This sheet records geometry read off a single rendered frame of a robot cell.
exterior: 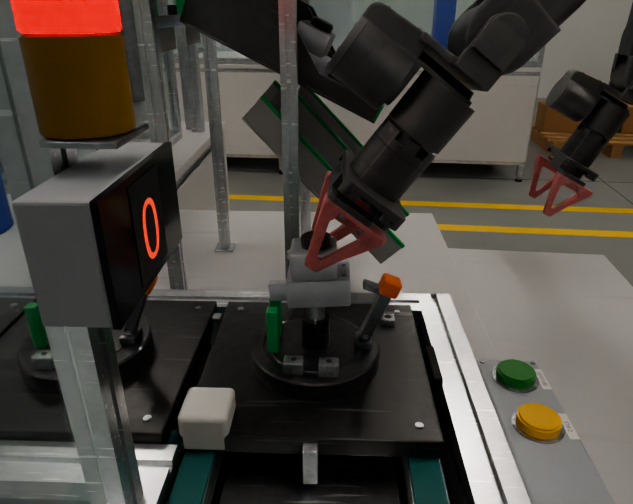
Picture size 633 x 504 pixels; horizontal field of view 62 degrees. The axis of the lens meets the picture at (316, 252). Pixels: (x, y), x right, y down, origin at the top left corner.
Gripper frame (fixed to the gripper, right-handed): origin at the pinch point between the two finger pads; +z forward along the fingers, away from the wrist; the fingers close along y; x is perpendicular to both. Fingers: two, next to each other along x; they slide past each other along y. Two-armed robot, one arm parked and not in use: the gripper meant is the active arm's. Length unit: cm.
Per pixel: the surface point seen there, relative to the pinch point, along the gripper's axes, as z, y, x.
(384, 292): -0.9, 0.9, 8.0
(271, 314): 7.6, 2.0, 0.1
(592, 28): -218, -824, 311
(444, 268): 6, -45, 33
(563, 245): 5, -251, 179
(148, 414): 19.7, 9.5, -4.8
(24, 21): -9.8, 21.2, -23.2
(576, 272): -9, -44, 53
